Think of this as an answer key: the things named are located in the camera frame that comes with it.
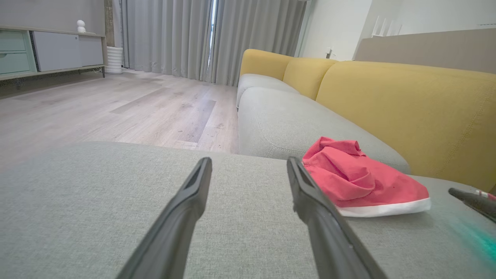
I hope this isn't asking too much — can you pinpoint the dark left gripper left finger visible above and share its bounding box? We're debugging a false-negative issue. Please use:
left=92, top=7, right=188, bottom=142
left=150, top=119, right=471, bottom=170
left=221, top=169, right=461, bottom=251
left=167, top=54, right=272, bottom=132
left=115, top=157, right=213, bottom=279

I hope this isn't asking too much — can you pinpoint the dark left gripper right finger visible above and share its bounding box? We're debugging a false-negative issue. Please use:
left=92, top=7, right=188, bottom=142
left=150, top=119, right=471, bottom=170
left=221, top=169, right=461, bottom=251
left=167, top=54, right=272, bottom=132
left=286, top=156, right=389, bottom=279

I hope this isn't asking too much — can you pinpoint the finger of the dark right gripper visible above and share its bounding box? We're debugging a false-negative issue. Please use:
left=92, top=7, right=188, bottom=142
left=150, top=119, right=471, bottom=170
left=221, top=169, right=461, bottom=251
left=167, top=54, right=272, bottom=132
left=448, top=188, right=496, bottom=224

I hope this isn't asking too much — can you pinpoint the red numbered basketball jersey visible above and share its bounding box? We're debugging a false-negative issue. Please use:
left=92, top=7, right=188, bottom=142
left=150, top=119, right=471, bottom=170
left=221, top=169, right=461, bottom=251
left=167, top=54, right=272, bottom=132
left=301, top=136, right=432, bottom=218

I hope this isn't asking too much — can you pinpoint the grey and yellow sofa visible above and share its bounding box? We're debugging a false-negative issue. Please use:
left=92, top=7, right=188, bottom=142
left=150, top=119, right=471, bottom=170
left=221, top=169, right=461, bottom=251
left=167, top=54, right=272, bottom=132
left=0, top=141, right=496, bottom=279

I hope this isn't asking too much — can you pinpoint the wide yellow sofa backrest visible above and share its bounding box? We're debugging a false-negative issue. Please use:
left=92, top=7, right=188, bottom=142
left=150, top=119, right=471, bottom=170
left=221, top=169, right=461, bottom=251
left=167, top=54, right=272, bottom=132
left=316, top=60, right=496, bottom=193

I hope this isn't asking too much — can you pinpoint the grey sofa seat cushion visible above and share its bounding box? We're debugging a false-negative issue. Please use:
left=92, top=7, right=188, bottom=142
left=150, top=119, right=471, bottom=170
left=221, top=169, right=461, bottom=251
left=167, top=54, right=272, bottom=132
left=236, top=73, right=301, bottom=107
left=237, top=87, right=412, bottom=175

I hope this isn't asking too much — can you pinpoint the beige partition panel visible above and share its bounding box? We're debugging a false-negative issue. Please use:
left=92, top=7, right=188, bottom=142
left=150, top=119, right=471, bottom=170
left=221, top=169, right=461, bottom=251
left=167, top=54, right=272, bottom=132
left=355, top=28, right=496, bottom=75

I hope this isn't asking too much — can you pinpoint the small yellow sofa backrest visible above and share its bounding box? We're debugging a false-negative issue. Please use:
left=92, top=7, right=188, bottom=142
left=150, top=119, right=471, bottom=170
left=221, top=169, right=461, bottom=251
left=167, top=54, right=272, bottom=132
left=239, top=48, right=296, bottom=82
left=282, top=57, right=338, bottom=101

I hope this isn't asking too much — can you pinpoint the white ribbed cylinder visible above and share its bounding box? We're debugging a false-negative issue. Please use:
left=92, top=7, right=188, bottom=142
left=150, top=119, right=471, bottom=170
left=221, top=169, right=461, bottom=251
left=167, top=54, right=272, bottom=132
left=105, top=46, right=124, bottom=75

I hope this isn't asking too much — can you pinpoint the white slatted rack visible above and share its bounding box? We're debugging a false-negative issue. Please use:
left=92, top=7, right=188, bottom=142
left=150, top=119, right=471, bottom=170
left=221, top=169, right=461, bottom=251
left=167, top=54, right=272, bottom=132
left=371, top=15, right=403, bottom=38

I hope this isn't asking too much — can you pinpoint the grey curtain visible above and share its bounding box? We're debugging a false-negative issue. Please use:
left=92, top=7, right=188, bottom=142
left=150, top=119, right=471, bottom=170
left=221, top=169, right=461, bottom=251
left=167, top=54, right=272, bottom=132
left=212, top=0, right=310, bottom=86
left=120, top=0, right=213, bottom=82

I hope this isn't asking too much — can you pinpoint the grey mint sideboard cabinet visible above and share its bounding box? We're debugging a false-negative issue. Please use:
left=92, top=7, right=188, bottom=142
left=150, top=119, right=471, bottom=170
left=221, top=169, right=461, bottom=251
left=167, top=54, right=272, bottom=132
left=0, top=25, right=107, bottom=82

